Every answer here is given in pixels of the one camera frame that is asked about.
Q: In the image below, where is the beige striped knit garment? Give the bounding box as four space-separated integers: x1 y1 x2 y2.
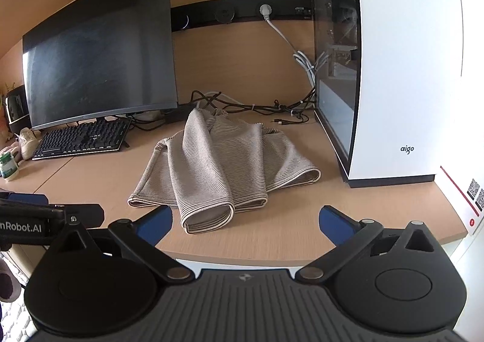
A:
128 109 322 234

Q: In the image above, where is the green-capped white bottle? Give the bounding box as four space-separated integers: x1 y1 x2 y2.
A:
0 151 19 181

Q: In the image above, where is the black mechanical keyboard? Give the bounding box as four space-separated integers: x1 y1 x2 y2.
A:
32 119 131 160

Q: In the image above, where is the small black speaker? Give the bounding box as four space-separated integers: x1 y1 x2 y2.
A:
5 85 30 126

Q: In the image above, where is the white box with QR codes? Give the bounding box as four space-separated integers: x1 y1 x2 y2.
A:
436 163 483 236

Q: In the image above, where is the black curved computer monitor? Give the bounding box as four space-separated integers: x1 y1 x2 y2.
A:
22 0 177 129

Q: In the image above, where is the black cable bundle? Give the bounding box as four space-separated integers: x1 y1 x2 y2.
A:
128 86 319 131

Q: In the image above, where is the black wall power strip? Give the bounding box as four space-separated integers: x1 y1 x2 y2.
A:
171 0 312 32

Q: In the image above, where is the white power cable with plug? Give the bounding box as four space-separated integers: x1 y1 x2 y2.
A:
258 3 330 90

